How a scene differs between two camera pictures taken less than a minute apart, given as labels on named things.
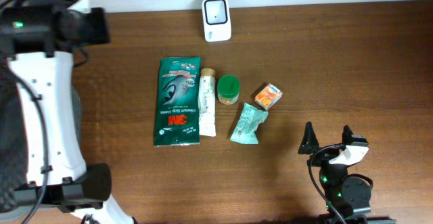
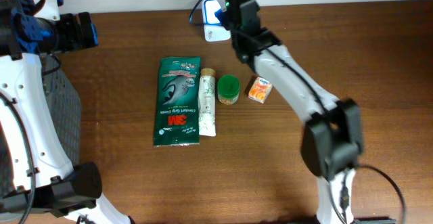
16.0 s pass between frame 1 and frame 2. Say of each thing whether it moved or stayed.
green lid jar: stayed
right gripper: moved
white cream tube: stayed
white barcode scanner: stayed
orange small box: moved
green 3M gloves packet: stayed
